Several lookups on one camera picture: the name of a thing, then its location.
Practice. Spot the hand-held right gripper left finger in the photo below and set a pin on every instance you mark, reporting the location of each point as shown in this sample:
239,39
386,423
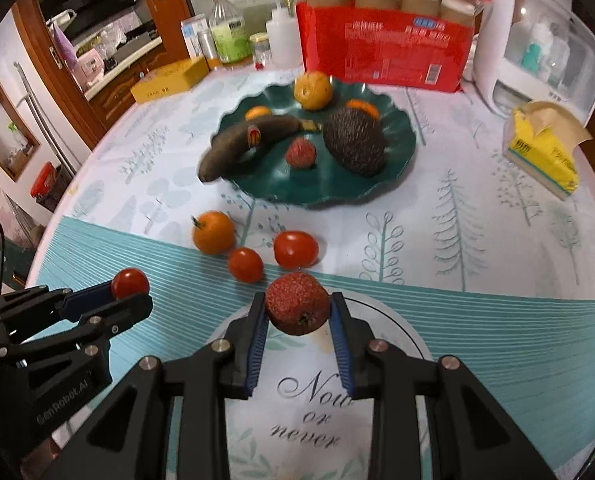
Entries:
257,345

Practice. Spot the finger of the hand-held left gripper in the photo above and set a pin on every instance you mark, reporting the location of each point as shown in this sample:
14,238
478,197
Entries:
122,312
89,299

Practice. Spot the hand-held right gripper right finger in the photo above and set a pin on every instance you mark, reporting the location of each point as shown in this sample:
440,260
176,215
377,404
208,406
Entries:
340,345

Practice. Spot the red lychee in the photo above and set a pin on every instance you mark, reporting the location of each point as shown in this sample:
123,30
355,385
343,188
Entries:
301,154
297,302

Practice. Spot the dark green scalloped plate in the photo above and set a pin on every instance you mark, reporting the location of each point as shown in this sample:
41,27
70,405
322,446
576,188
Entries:
287,185

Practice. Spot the dark avocado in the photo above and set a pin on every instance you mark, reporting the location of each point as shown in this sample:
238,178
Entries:
355,142

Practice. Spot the overripe brown banana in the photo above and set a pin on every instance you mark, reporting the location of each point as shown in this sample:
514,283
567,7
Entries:
237,142

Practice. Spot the tangerine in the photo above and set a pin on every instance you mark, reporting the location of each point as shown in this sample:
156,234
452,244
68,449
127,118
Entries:
363,108

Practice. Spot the large orange with sticker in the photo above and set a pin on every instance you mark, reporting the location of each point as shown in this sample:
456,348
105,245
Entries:
313,91

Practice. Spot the large cherry tomato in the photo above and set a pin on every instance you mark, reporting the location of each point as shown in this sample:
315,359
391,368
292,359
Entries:
296,249

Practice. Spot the small orange with stem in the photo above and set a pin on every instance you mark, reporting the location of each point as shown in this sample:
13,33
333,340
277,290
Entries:
213,232

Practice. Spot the red lid container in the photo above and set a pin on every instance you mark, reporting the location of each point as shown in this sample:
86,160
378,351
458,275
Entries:
44,182

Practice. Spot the pink box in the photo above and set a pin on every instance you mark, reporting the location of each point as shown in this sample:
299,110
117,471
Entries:
89,66

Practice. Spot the yellow tin box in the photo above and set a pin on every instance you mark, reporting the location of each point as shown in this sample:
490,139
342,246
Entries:
170,80

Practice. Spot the pink hanging bag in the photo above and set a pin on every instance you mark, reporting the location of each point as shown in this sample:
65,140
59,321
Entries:
62,42

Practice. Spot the metal can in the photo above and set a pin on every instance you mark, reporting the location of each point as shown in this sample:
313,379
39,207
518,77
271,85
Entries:
208,46

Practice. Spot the yellow tissue pack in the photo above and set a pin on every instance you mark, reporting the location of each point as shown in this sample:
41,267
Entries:
542,152

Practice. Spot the white carton box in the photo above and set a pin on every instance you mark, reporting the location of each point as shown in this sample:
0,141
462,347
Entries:
193,32

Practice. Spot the small glass jar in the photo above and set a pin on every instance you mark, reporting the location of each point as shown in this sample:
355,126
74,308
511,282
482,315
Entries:
260,51

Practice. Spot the green label glass bottle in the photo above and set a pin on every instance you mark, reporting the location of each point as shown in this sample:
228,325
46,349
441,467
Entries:
231,32

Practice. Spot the white squeeze bottle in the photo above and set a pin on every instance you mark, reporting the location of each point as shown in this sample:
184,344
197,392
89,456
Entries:
283,37

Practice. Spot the red paper cup package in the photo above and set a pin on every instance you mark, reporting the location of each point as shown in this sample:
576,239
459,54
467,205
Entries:
387,35

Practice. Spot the white clear-lid storage box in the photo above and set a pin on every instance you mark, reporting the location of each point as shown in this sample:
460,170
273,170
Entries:
497,50

